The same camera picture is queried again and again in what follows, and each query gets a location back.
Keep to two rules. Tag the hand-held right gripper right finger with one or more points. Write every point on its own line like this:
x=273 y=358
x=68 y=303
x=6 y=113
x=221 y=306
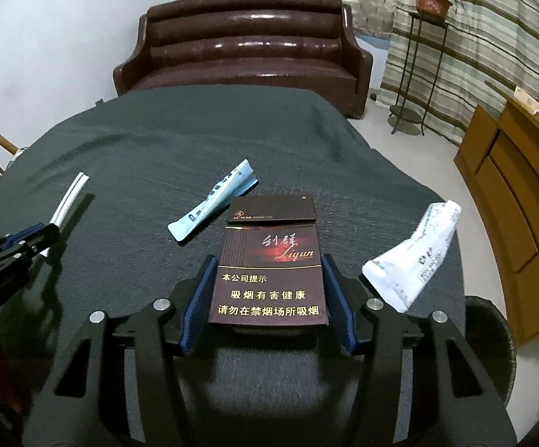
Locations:
x=341 y=309

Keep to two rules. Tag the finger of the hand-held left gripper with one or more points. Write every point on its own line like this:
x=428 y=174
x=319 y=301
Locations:
x=27 y=236
x=41 y=246

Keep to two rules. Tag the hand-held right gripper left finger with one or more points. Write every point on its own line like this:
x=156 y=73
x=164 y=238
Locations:
x=195 y=309

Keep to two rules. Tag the white plastic tube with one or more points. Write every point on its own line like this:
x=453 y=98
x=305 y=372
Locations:
x=71 y=200

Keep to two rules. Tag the dark cigarette box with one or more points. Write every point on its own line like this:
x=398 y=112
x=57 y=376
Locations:
x=269 y=274

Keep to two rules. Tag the dark woven trash bin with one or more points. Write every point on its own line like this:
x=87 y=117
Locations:
x=493 y=349

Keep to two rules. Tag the white crumpled tube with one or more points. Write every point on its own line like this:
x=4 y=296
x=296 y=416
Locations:
x=413 y=256

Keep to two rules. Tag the light blue sachet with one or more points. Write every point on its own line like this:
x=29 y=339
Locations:
x=213 y=205

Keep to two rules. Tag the dark green tablecloth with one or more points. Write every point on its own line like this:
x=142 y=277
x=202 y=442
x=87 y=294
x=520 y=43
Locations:
x=157 y=158

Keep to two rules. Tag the wooden cabinet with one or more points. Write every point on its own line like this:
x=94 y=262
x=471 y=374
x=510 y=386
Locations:
x=511 y=205

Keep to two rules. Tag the black metal plant stand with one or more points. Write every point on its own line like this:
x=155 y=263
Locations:
x=418 y=74

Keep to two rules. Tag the brown leather sofa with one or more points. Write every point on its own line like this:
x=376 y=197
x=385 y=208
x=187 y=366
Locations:
x=246 y=46

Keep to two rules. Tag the small beige box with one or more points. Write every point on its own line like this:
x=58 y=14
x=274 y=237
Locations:
x=524 y=94

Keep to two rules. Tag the striped curtain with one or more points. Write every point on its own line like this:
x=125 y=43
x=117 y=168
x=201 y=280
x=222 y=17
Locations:
x=483 y=46

